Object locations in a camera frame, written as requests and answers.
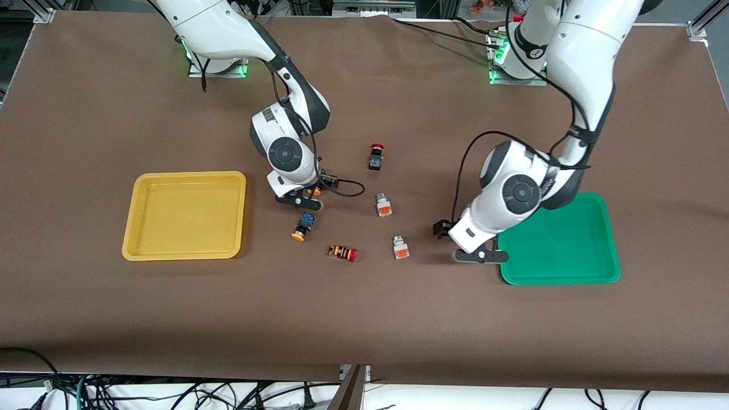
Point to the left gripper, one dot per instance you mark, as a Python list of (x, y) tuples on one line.
[(441, 229)]

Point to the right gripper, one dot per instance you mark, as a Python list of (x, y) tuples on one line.
[(329, 179)]

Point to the yellow push button black body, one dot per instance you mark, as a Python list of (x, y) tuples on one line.
[(306, 221), (314, 192)]

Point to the green button white orange body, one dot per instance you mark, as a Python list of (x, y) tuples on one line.
[(383, 206), (401, 248)]

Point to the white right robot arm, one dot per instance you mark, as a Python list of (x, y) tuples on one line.
[(216, 28)]

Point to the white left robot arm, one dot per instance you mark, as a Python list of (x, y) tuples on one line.
[(586, 57)]

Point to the red mushroom button black body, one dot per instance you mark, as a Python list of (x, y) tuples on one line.
[(375, 162)]

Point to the red button orange striped body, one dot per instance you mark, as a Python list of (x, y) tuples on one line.
[(342, 252)]

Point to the table cover sheet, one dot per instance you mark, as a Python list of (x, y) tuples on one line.
[(364, 319)]

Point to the green plastic tray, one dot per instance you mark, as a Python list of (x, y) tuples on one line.
[(569, 250)]

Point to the yellow plastic tray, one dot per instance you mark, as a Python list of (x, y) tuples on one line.
[(182, 216)]

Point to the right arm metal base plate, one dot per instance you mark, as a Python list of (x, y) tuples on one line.
[(239, 71)]

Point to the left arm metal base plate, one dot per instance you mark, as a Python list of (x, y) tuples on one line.
[(512, 81)]

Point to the aluminium frame post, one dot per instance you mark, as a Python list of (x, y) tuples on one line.
[(353, 393)]

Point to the metal table corner bracket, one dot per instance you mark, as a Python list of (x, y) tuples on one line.
[(44, 15), (697, 30)]

